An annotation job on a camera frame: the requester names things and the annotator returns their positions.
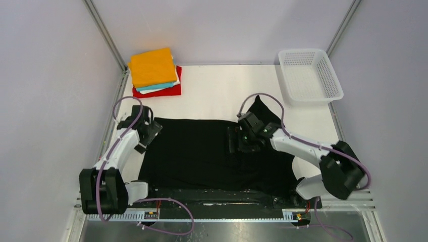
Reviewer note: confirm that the orange folded t shirt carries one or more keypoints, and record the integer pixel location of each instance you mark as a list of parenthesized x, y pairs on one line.
[(152, 68)]

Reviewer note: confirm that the red folded t shirt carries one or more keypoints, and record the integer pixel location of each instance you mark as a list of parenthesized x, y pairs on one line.
[(176, 90)]

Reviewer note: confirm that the white plastic basket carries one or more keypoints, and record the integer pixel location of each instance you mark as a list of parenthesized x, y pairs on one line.
[(308, 77)]

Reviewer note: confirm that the black t shirt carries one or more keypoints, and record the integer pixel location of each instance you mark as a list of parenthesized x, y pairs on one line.
[(194, 154)]

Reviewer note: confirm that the aluminium frame rail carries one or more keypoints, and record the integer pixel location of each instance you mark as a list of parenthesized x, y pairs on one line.
[(114, 81), (343, 26)]

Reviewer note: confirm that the aluminium frame rail left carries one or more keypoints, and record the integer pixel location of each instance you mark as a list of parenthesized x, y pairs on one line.
[(114, 81)]

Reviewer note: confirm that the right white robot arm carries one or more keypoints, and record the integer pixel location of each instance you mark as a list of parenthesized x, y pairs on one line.
[(339, 170)]

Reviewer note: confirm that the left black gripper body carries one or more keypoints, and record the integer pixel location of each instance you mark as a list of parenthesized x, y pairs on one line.
[(153, 129)]

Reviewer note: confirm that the aluminium frame rail right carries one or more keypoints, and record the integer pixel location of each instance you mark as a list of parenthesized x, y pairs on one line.
[(343, 26)]

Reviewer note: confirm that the white folded t shirt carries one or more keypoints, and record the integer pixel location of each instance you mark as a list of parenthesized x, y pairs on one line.
[(147, 90)]

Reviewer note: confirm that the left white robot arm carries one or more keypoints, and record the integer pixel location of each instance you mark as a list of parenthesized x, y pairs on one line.
[(102, 188)]

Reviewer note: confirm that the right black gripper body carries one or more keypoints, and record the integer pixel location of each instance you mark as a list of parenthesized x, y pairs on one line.
[(246, 140)]

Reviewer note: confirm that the slotted cable duct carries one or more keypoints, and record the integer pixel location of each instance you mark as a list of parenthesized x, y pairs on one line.
[(211, 214)]

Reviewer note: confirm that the teal folded t shirt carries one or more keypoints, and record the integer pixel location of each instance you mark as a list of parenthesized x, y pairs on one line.
[(155, 86)]

